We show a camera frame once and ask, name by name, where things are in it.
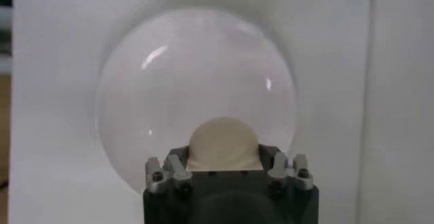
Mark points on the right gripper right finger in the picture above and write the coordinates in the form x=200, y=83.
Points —
x=279, y=167

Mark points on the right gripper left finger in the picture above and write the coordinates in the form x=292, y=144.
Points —
x=176, y=171

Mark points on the white steamed baozi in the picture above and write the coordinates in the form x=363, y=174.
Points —
x=223, y=144

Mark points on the round white plate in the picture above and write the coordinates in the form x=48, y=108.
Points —
x=196, y=76

